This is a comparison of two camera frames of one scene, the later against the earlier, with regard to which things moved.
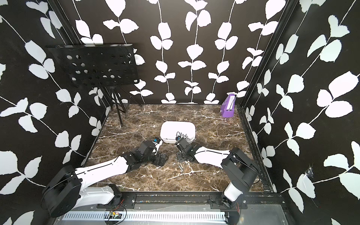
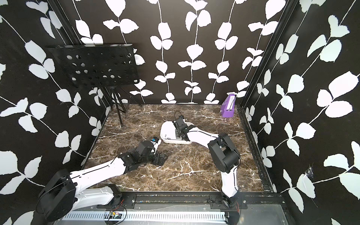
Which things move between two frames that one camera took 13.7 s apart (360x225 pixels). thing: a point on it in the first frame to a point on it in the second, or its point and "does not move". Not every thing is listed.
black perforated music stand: [107, 66] does not move
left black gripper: [158, 162] does not move
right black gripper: [178, 156] to [177, 133]
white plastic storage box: [168, 130] does not move
